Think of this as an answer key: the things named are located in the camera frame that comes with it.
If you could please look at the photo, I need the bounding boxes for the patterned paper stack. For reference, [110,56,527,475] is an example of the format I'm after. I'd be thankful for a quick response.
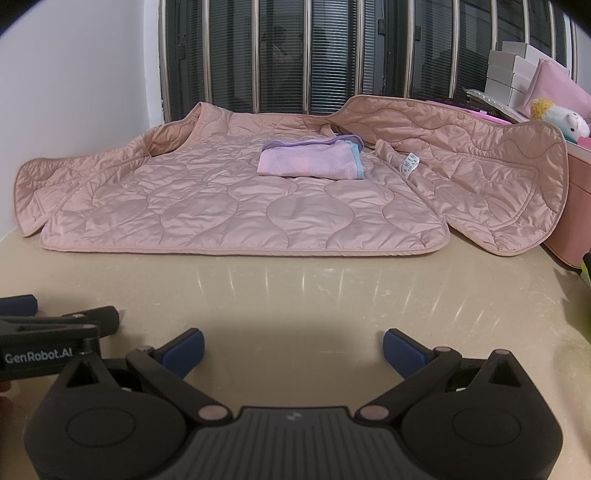
[464,88,525,121]

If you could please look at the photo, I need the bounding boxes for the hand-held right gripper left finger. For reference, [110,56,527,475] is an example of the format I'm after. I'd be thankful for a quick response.
[55,327,232,428]

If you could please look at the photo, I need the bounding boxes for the pink blue mesh vest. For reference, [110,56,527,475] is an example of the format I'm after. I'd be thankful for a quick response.
[257,135,365,181]

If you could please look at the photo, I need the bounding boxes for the metal window grille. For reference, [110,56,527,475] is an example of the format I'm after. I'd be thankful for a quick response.
[159,0,578,116]

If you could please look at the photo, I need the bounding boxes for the pink quilted jacket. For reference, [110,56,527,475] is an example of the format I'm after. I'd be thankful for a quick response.
[13,95,570,257]

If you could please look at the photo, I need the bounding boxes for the stack of white boxes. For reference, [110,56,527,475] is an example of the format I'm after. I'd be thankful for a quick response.
[485,41,573,108]

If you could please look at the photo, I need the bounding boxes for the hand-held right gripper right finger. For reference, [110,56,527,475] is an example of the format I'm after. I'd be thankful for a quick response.
[358,328,536,428]

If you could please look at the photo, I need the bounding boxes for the dark window blinds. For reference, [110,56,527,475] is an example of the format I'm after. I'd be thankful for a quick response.
[161,0,578,116]

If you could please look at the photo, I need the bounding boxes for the pink flat folder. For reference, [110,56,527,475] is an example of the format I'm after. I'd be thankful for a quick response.
[427,98,513,124]

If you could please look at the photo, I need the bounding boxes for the pink cushion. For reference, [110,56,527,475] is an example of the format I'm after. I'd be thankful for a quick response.
[517,58,591,134]

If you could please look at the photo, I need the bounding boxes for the white yellow plush toy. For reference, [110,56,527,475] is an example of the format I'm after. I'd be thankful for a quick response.
[530,97,591,145]

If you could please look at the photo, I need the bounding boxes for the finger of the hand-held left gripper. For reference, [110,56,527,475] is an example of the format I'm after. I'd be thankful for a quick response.
[0,306,122,341]
[0,295,38,319]

